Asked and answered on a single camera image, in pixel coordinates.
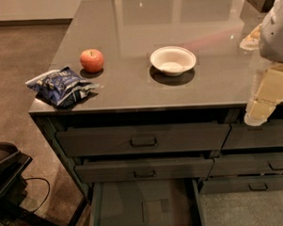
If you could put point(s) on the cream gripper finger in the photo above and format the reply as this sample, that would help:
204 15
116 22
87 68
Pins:
267 94
251 41

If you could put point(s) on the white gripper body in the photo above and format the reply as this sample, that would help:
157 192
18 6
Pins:
276 36

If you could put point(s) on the red apple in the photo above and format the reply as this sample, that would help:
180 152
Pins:
92 60

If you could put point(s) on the top right drawer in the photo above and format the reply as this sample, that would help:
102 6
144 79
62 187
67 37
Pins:
241 136

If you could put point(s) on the middle right drawer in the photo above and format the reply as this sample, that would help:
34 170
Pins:
247 164

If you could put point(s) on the bottom right drawer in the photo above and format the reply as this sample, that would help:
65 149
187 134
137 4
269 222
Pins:
243 184

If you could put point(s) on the top left drawer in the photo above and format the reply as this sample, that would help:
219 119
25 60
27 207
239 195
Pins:
156 138

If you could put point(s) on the open bottom left drawer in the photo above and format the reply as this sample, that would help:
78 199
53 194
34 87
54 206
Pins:
146 203

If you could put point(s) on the middle left drawer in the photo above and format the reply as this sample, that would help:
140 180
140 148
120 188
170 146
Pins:
144 169

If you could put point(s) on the white paper bowl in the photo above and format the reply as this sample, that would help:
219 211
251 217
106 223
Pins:
173 60

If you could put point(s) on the blue chip bag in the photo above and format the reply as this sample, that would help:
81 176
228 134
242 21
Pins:
61 87

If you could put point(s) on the black cart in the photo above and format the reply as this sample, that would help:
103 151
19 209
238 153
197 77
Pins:
13 162

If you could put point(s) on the dark cabinet frame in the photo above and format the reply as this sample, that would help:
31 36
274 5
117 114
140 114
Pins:
51 123

